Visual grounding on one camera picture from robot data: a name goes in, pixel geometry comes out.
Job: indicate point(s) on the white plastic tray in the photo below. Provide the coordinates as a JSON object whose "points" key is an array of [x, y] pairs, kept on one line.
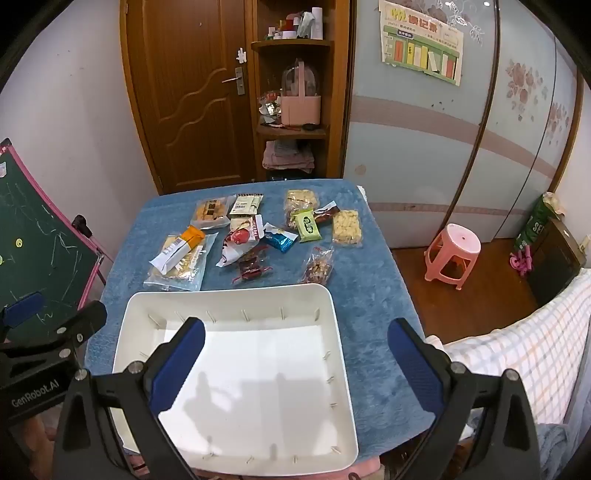
{"points": [[258, 369]]}

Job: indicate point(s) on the checked white cloth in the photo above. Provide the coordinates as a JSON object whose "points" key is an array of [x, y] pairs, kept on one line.
{"points": [[531, 341]]}

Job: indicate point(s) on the green bag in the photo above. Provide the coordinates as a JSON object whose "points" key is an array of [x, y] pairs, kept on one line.
{"points": [[535, 224]]}

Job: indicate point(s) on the orange fried cracker packet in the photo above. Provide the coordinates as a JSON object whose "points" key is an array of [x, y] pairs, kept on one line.
{"points": [[210, 212]]}

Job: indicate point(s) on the orange and white snack packet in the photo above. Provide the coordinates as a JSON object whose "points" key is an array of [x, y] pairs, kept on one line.
{"points": [[180, 247]]}

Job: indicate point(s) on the grey blue cloth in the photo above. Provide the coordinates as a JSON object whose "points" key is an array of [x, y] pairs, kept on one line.
{"points": [[551, 447]]}

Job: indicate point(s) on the white barcode snack packet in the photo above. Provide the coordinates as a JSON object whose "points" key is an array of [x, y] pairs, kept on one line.
{"points": [[244, 205]]}

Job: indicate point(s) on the green chalkboard pink frame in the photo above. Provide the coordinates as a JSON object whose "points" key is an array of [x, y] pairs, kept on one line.
{"points": [[37, 221]]}

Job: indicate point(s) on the white red fruit snack packet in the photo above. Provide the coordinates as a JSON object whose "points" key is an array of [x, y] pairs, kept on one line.
{"points": [[238, 244]]}

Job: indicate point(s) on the brown snowflake snack packet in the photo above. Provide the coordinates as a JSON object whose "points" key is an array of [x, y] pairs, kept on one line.
{"points": [[327, 213]]}

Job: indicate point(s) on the small black object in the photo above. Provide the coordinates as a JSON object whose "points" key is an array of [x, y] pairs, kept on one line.
{"points": [[310, 127]]}

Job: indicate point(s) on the green snack packet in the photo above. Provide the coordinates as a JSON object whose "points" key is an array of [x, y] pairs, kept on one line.
{"points": [[307, 227]]}

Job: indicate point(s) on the clear yellow biscuit packet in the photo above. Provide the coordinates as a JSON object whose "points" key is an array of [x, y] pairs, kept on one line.
{"points": [[191, 272]]}

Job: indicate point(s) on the dark wooden cabinet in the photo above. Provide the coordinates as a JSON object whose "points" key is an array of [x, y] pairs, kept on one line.
{"points": [[554, 263]]}

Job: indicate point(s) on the clear puffed snack packet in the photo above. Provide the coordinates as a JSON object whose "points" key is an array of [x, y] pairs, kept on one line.
{"points": [[346, 227]]}

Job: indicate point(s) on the folded pink towels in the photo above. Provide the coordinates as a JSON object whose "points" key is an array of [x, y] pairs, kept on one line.
{"points": [[286, 157]]}

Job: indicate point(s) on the dark red date packet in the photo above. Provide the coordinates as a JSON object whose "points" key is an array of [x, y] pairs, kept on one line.
{"points": [[250, 267]]}

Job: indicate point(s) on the black easel knob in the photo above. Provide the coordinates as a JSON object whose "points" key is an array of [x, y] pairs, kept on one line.
{"points": [[81, 225]]}

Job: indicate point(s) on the blue snack packet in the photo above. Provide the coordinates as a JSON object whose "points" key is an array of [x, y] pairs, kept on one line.
{"points": [[279, 239]]}

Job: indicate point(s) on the pink toy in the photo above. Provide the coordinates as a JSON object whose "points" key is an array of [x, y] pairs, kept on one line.
{"points": [[521, 261]]}

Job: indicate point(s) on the group of bottles and jars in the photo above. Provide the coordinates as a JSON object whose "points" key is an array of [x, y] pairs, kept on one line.
{"points": [[300, 25]]}

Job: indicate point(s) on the blue plush blanket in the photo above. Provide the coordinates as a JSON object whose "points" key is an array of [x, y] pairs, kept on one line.
{"points": [[369, 286]]}

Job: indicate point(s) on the wooden corner shelf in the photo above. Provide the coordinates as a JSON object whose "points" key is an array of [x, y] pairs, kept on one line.
{"points": [[339, 92]]}

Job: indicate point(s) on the puffed snack packet red trim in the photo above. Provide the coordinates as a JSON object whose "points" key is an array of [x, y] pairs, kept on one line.
{"points": [[302, 199]]}

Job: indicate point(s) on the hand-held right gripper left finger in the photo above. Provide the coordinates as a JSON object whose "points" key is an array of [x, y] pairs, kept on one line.
{"points": [[178, 369]]}

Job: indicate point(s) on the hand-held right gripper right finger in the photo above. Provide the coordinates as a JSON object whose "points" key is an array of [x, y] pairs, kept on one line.
{"points": [[415, 369]]}

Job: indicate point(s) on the pink plastic stool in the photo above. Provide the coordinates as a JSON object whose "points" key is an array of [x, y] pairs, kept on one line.
{"points": [[455, 244]]}

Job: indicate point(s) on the crumpled foil wrappers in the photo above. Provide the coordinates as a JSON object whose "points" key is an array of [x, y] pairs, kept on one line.
{"points": [[268, 107]]}

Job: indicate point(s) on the pink basket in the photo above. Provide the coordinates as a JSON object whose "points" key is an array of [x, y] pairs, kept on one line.
{"points": [[300, 110]]}

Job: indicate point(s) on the brown wooden door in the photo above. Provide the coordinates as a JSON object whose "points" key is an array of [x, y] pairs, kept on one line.
{"points": [[184, 69]]}

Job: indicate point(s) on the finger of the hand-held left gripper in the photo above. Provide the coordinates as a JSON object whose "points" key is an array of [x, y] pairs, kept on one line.
{"points": [[83, 321], [23, 308]]}

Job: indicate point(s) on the white door hook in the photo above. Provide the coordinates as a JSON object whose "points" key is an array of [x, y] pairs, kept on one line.
{"points": [[240, 54]]}

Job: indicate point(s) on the black box under towels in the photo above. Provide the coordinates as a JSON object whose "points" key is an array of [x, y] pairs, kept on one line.
{"points": [[288, 175]]}

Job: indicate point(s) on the pale sliding door wardrobe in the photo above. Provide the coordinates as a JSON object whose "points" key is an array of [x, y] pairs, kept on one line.
{"points": [[415, 138]]}

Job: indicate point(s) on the wall poster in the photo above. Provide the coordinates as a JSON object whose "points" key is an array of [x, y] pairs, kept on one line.
{"points": [[415, 41]]}

